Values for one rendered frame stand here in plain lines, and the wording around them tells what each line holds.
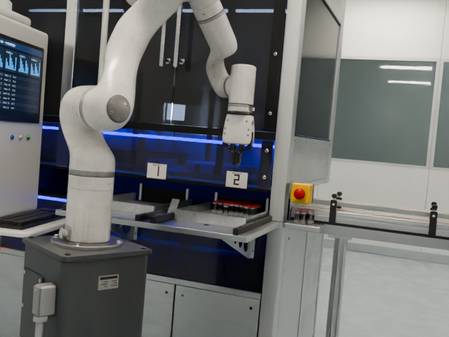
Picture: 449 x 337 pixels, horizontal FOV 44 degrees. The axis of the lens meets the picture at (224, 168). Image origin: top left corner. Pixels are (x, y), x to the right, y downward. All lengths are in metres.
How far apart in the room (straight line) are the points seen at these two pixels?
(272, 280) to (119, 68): 1.04
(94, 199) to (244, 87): 0.65
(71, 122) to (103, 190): 0.20
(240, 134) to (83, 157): 0.59
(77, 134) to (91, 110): 0.12
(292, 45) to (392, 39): 4.69
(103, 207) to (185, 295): 0.87
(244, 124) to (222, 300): 0.73
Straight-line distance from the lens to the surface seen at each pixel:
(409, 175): 6.63
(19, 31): 2.32
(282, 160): 2.08
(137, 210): 2.02
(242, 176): 2.13
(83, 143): 1.52
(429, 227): 2.14
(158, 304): 2.34
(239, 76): 1.85
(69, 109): 1.54
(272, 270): 2.14
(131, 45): 1.55
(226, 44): 1.79
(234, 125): 1.86
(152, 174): 2.27
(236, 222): 1.87
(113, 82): 1.47
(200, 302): 2.26
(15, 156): 2.32
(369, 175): 6.65
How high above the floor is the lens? 1.17
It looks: 3 degrees down
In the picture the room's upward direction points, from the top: 5 degrees clockwise
